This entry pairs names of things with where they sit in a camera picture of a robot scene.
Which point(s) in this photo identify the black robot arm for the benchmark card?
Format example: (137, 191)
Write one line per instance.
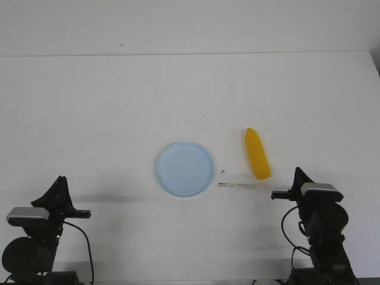
(322, 220)
(29, 259)

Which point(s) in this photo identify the yellow corn cob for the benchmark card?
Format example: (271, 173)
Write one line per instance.
(256, 155)

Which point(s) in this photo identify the light blue round plate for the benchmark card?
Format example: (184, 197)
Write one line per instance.
(185, 169)

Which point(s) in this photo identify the clear tape strip horizontal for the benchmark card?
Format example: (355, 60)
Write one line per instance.
(236, 185)

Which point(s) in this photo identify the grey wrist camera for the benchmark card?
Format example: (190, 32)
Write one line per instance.
(321, 191)
(28, 217)

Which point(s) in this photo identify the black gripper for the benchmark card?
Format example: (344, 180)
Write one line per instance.
(300, 177)
(53, 200)

